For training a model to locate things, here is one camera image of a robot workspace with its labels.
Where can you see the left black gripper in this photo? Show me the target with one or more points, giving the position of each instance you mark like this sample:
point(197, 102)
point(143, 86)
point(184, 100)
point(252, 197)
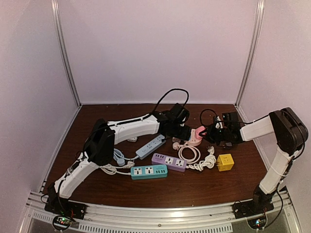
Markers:
point(186, 135)

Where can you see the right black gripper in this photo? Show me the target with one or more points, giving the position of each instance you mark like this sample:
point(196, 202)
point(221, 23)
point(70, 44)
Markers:
point(210, 134)

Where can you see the light blue power strip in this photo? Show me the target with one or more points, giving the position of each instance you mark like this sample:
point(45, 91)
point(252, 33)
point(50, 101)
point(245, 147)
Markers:
point(150, 147)

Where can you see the purple power strip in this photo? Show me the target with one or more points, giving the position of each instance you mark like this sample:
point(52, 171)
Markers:
point(172, 163)

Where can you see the yellow cube socket adapter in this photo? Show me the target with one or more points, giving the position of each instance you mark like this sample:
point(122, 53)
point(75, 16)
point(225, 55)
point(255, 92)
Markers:
point(224, 162)

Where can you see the white round travel adapter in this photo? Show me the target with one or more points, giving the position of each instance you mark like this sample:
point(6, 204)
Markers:
point(133, 139)

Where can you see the teal power strip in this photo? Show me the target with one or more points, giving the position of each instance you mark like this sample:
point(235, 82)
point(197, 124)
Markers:
point(149, 172)

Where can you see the pink small adapter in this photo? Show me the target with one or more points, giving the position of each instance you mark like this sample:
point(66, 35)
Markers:
point(176, 140)

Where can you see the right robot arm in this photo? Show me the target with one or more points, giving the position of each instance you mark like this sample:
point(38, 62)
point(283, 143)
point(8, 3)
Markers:
point(288, 130)

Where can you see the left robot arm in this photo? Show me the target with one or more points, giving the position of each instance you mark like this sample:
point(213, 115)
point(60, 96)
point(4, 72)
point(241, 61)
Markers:
point(98, 149)

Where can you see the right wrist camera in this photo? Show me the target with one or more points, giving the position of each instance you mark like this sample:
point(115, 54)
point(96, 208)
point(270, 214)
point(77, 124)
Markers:
point(218, 123)

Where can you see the front aluminium rail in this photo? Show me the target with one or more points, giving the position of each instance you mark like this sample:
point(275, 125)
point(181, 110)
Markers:
point(217, 218)

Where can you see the right aluminium frame post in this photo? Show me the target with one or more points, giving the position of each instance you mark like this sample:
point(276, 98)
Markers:
point(252, 50)

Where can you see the aluminium frame post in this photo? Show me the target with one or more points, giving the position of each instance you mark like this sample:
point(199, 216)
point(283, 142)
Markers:
point(252, 50)
point(63, 51)

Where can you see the left aluminium frame post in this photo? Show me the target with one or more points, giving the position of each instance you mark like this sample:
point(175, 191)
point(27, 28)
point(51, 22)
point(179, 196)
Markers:
point(63, 51)

